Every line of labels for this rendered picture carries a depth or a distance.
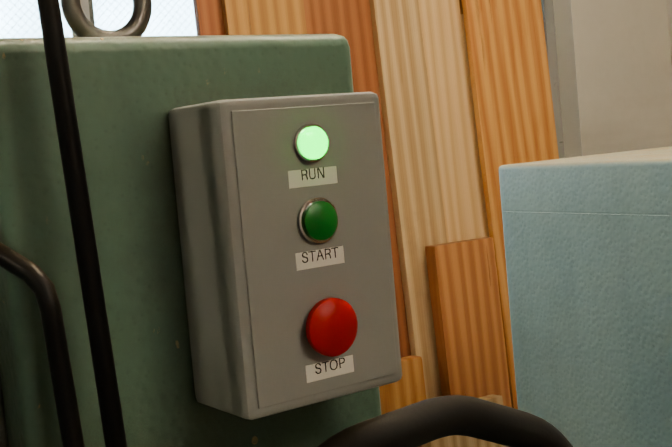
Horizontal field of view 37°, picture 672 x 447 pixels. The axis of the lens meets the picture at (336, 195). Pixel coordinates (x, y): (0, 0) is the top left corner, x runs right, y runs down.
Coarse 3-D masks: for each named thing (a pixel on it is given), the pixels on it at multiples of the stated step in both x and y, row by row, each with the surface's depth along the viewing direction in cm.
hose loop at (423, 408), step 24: (408, 408) 59; (432, 408) 59; (456, 408) 60; (480, 408) 61; (504, 408) 63; (360, 432) 56; (384, 432) 57; (408, 432) 57; (432, 432) 59; (456, 432) 60; (480, 432) 61; (504, 432) 62; (528, 432) 63; (552, 432) 65
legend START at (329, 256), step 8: (328, 248) 52; (336, 248) 53; (296, 256) 51; (304, 256) 52; (312, 256) 52; (320, 256) 52; (328, 256) 52; (336, 256) 53; (296, 264) 51; (304, 264) 52; (312, 264) 52; (320, 264) 52; (328, 264) 52
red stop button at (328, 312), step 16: (320, 304) 51; (336, 304) 52; (320, 320) 51; (336, 320) 51; (352, 320) 52; (320, 336) 51; (336, 336) 51; (352, 336) 52; (320, 352) 51; (336, 352) 52
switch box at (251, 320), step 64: (192, 128) 51; (256, 128) 50; (192, 192) 52; (256, 192) 50; (320, 192) 52; (384, 192) 55; (192, 256) 53; (256, 256) 50; (384, 256) 55; (192, 320) 54; (256, 320) 50; (384, 320) 54; (256, 384) 50; (320, 384) 52; (384, 384) 55
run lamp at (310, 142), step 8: (304, 128) 51; (312, 128) 51; (320, 128) 52; (296, 136) 51; (304, 136) 51; (312, 136) 51; (320, 136) 51; (296, 144) 51; (304, 144) 51; (312, 144) 51; (320, 144) 51; (296, 152) 51; (304, 152) 51; (312, 152) 51; (320, 152) 51; (304, 160) 51; (312, 160) 52
